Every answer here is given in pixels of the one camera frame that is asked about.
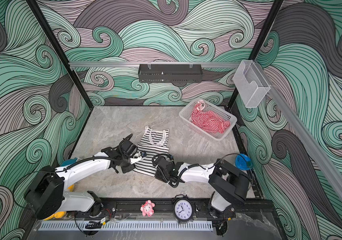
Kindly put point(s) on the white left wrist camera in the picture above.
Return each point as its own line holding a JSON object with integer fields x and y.
{"x": 138, "y": 156}

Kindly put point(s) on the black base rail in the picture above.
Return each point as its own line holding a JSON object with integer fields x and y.
{"x": 202, "y": 209}

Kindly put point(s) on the teal round lid object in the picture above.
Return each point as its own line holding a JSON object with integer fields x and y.
{"x": 68, "y": 162}

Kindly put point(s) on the white slotted cable duct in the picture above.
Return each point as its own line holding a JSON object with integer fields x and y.
{"x": 129, "y": 226}

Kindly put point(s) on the black analog alarm clock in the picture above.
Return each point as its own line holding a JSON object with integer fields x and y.
{"x": 183, "y": 209}

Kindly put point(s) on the red white striped tank top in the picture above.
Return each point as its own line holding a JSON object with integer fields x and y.
{"x": 208, "y": 121}

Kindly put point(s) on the black vertical frame post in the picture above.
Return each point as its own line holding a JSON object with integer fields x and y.
{"x": 56, "y": 46}
{"x": 266, "y": 27}

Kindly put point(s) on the blue round lid object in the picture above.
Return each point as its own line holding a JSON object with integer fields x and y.
{"x": 243, "y": 162}

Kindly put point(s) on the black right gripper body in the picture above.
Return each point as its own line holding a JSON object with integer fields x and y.
{"x": 164, "y": 177}

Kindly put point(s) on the white plastic laundry basket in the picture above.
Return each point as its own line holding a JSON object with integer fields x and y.
{"x": 185, "y": 115}

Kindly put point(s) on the black vertical frame post left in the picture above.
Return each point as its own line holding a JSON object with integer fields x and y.
{"x": 56, "y": 46}

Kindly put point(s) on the yellow red plush doll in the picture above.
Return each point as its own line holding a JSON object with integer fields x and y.
{"x": 59, "y": 215}

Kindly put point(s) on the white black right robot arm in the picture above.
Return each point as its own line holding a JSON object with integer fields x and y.
{"x": 230, "y": 184}

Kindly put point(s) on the clear plastic wall bin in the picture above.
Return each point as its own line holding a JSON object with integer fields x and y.
{"x": 251, "y": 83}

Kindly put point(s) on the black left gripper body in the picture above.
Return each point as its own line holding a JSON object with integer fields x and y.
{"x": 127, "y": 166}

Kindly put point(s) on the pink plush toy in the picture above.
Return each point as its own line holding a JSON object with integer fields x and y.
{"x": 147, "y": 208}

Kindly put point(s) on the black wall shelf tray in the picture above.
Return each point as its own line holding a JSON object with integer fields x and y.
{"x": 170, "y": 73}

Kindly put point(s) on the black white striped tank top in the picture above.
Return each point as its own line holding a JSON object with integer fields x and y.
{"x": 153, "y": 143}

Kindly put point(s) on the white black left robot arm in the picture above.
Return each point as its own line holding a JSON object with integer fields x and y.
{"x": 49, "y": 192}

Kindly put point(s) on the black vertical frame post right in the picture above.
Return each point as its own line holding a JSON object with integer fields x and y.
{"x": 266, "y": 27}

